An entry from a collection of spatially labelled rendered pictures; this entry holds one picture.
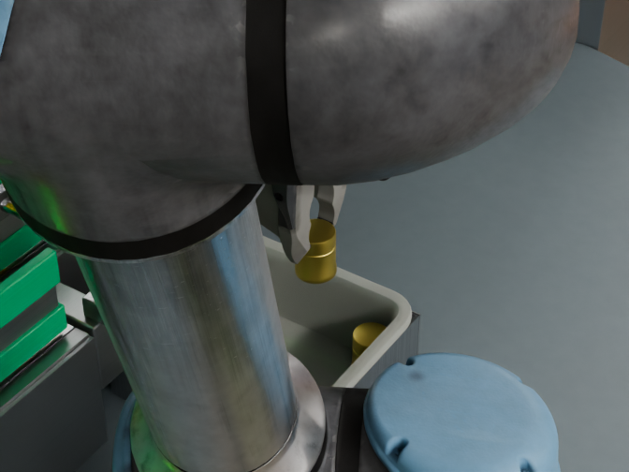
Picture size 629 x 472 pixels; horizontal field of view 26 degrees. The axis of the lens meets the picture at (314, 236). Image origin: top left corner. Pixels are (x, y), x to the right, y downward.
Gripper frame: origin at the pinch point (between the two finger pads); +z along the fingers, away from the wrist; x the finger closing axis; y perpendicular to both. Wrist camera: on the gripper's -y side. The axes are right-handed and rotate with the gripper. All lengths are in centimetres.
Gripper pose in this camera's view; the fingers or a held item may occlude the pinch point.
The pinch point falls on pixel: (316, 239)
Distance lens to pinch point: 113.8
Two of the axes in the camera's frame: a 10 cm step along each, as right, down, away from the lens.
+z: 0.0, 7.8, 6.2
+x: -5.5, 5.2, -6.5
